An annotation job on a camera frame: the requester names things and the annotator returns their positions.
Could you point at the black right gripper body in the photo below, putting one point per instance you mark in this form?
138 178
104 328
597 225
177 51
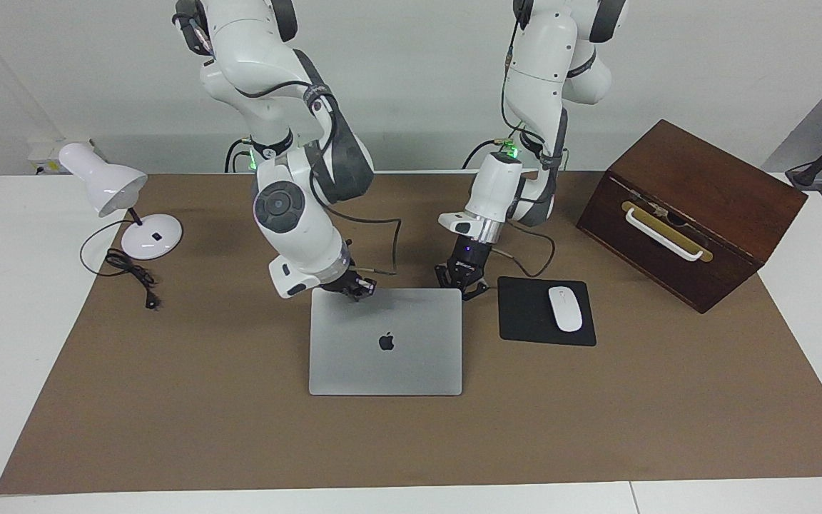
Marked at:
342 282

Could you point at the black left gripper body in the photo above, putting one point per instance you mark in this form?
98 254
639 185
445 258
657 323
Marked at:
467 258

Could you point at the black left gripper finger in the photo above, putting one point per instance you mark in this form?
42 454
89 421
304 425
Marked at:
444 275
477 290

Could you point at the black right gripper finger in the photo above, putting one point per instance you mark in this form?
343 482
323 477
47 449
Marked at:
352 295
367 285

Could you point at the grey aluminium laptop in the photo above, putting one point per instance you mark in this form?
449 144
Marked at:
382 371

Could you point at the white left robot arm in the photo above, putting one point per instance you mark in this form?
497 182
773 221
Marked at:
546 64

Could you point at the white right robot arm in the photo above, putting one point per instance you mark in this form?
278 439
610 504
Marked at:
290 214

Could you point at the black mouse pad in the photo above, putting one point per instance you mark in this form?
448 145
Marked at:
525 314

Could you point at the white computer mouse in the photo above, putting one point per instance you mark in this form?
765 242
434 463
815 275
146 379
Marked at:
566 310

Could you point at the brown table mat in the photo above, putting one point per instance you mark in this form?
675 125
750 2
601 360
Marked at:
240 428

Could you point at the white desk lamp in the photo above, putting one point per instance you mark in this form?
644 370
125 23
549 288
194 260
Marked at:
108 182

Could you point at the dark brown wooden box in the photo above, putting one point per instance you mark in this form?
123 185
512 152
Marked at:
725 200

